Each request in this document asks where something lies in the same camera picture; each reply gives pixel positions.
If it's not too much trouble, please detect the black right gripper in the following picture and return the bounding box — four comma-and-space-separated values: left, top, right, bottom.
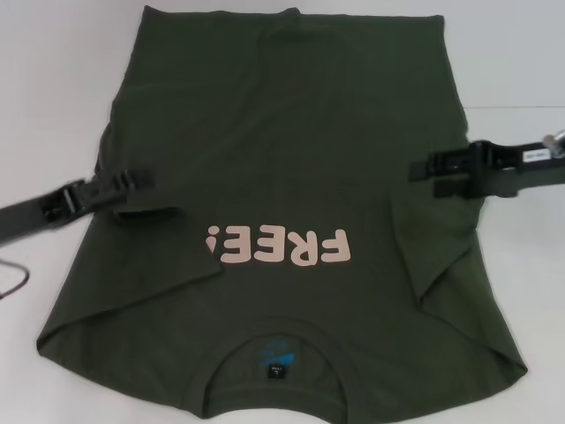
409, 140, 565, 201

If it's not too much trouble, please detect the thin black cable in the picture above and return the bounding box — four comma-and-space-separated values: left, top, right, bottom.
0, 259, 31, 298

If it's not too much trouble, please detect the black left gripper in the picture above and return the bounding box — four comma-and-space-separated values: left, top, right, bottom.
0, 169, 156, 242

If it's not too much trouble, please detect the dark green FREE t-shirt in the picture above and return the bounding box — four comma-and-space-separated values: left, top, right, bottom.
35, 4, 531, 424

